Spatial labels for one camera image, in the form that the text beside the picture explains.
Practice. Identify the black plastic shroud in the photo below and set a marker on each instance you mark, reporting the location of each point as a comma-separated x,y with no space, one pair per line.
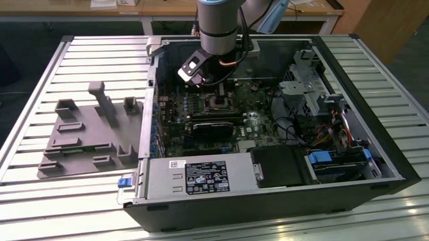
281,165

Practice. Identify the CPU socket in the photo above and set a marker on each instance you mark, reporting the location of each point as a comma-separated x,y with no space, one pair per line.
234,105

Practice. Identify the wooden desk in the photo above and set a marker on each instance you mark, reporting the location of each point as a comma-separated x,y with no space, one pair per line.
50,12

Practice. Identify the metal drive cage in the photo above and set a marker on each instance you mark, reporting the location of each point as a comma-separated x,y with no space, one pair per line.
304,96

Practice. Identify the white box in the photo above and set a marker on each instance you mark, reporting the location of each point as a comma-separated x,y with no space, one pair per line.
128,2
103,4

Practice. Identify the RAM slot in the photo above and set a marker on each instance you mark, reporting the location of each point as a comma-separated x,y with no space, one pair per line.
218,115
218,118

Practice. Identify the grey parts rack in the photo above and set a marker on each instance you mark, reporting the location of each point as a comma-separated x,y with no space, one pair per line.
87,130

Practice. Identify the black PC case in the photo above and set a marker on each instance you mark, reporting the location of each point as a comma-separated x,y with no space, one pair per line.
234,213

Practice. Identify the blue disk carrier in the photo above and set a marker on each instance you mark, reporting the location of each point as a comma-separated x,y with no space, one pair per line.
320,157

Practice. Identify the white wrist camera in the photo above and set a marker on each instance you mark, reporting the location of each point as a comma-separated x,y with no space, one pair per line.
194,66

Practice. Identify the wooden cabinet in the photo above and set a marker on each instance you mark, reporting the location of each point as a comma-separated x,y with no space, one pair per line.
385,25

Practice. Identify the grey power supply unit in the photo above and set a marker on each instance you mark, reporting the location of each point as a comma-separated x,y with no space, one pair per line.
161,180

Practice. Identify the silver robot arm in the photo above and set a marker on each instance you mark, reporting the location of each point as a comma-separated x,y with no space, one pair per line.
218,25

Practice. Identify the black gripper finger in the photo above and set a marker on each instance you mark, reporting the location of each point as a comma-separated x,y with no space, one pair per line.
221,90

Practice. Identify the green motherboard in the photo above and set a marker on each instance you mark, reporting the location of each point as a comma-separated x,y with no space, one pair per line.
265,125

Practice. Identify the black graphics card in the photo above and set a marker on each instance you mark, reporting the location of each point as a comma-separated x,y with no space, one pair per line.
211,130

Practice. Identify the small silver heatsink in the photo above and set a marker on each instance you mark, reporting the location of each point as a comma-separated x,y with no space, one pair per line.
246,145

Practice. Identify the blue case latch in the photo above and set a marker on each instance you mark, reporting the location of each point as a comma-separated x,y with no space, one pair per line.
124,182

